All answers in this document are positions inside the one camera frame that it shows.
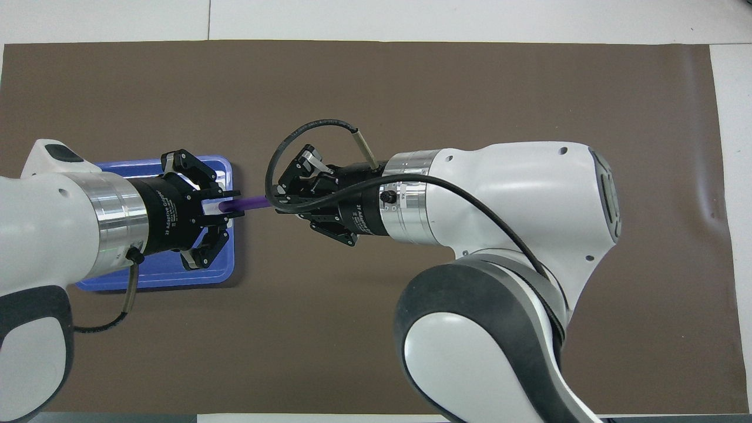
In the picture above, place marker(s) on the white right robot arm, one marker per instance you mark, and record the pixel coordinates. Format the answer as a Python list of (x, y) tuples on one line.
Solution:
[(517, 194)]

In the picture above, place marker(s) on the brown table mat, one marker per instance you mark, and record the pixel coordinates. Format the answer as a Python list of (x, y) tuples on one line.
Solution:
[(411, 88)]

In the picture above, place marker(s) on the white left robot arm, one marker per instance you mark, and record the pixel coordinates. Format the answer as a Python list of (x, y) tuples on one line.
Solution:
[(35, 223)]

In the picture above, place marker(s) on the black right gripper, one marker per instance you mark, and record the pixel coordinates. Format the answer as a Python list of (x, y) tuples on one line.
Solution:
[(364, 220)]

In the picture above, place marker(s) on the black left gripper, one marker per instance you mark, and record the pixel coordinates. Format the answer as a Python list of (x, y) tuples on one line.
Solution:
[(170, 214)]

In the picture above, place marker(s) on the blue plastic tray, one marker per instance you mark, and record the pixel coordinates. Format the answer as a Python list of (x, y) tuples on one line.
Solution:
[(170, 276)]

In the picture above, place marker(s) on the purple pen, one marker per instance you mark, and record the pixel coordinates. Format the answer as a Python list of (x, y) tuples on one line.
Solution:
[(249, 203)]

